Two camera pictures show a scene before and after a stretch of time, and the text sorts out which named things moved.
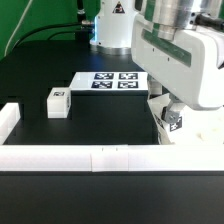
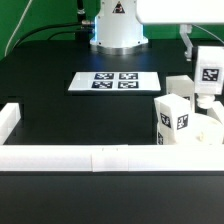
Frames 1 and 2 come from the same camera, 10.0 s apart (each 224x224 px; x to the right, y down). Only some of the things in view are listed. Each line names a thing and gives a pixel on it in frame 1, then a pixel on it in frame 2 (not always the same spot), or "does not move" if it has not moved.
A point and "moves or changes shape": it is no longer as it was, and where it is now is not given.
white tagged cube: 58,102 moves or changes shape
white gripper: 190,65 → 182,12
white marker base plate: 110,81 does not move
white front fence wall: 203,158 does not move
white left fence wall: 10,115 does not move
